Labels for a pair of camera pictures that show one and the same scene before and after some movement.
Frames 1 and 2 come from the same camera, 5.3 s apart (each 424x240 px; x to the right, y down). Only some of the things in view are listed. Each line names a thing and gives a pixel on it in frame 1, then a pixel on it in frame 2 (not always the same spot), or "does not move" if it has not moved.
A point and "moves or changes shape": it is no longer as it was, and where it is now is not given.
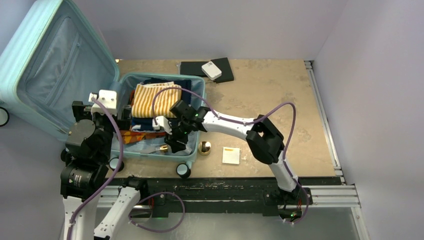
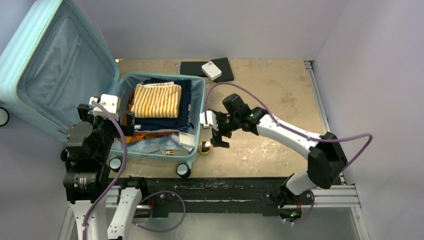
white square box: [230, 155] moves or changes shape
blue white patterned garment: [139, 128] moves or changes shape
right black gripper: [172, 139] to [216, 140]
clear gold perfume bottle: [161, 150] moves or changes shape
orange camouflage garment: [129, 136] does not move
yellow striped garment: [143, 98] does not move
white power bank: [211, 70] does not move
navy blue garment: [147, 123] does not move
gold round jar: [204, 148] does not move
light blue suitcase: [52, 54] does not move
